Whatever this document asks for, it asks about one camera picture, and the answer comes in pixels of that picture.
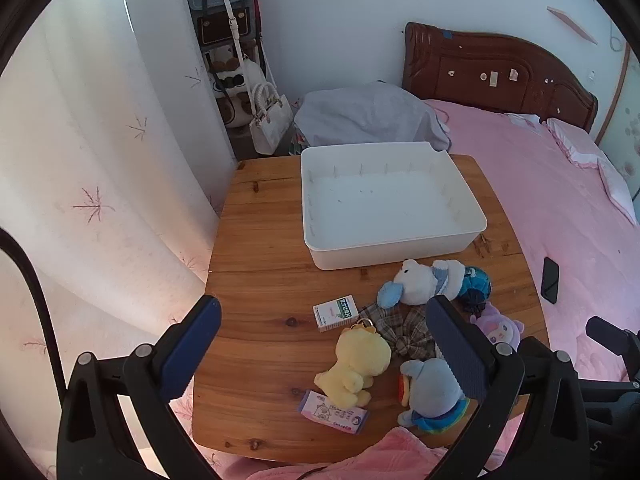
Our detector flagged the white plastic storage bin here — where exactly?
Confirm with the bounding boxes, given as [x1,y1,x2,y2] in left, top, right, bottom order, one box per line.
[300,141,488,272]

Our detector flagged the pink pillow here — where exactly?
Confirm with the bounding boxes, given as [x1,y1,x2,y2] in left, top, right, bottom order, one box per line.
[545,117,638,226]

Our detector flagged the purple tissue packet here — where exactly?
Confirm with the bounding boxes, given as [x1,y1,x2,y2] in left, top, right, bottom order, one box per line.
[298,389,371,436]

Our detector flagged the plaid fabric bow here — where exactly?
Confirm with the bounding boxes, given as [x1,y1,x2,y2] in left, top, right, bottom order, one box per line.
[357,302,443,361]

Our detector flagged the pink wall shelf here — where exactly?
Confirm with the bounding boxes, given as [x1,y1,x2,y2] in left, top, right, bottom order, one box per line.
[546,6,599,46]

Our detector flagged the black smartphone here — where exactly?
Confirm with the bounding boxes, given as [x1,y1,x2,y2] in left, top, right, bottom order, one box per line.
[540,256,561,305]

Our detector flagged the white plush toy blue ears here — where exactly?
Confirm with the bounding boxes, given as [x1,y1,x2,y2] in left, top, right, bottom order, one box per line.
[376,258,466,309]

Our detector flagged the blue satchel bag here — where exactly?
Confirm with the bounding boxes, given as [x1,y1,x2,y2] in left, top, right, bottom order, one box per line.
[186,0,258,46]

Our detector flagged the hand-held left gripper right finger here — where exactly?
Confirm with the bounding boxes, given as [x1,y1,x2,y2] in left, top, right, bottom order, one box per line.
[425,294,591,480]

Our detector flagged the purple plush doll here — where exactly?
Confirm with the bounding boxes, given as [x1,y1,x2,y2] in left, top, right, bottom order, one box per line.
[470,302,526,353]

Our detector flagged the white patterned curtain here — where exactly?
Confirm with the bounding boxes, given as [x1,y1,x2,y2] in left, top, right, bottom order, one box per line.
[0,0,241,480]

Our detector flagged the white plush owl bag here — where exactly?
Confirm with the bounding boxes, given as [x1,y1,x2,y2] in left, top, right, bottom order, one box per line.
[207,45,266,128]

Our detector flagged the blue round plush toy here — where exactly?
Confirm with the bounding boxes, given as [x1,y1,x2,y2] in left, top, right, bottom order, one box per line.
[457,266,493,313]

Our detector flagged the brown wooden headboard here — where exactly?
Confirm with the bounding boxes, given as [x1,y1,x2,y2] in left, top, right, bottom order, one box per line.
[401,21,599,135]

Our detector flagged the small green white medicine box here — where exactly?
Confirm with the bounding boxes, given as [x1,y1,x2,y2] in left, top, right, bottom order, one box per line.
[312,295,360,333]

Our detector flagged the grey cloth cover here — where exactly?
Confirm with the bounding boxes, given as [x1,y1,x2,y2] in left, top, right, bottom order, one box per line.
[293,81,453,153]

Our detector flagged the black cable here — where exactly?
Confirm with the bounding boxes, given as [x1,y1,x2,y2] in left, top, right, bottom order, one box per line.
[0,227,68,403]

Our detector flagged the pink fleece cloth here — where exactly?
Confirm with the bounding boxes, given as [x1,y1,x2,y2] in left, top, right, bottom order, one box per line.
[240,427,526,480]

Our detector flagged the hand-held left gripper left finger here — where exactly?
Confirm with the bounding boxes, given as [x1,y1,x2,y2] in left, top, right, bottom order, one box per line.
[56,294,223,480]

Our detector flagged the yellow plush duck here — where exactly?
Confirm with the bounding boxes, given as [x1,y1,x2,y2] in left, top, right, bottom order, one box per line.
[314,322,392,408]

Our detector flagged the white handbag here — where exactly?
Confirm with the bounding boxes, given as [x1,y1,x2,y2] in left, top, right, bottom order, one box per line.
[248,82,293,156]

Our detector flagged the pink bed sheet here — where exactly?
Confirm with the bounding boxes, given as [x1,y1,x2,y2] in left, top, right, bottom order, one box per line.
[425,99,640,381]

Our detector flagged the blue plush shark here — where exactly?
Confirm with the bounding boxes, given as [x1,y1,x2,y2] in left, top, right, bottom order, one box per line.
[396,357,472,433]

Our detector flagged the frosted floral wardrobe door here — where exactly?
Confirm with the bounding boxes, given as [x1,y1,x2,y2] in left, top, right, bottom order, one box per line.
[600,45,640,171]

